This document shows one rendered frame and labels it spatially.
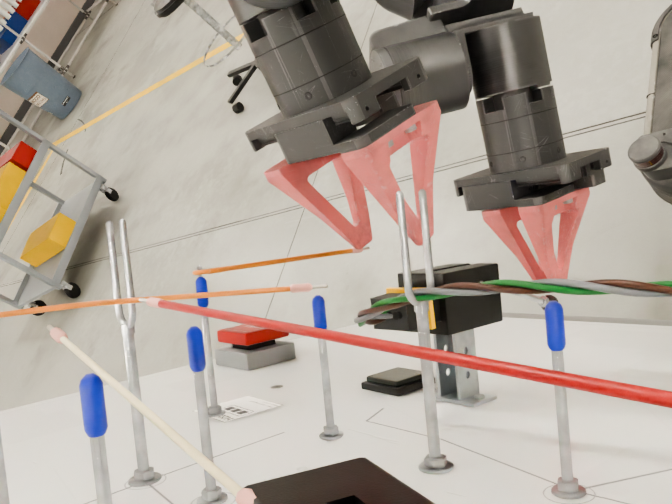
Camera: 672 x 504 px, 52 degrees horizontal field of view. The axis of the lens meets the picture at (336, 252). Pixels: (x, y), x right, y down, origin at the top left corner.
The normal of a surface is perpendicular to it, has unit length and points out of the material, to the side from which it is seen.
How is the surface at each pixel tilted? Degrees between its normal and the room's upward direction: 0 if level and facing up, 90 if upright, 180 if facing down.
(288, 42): 65
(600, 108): 0
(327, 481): 54
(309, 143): 61
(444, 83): 77
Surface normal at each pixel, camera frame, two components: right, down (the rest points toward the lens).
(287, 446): -0.10, -0.99
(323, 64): 0.18, 0.24
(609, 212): -0.65, -0.50
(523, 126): -0.21, 0.21
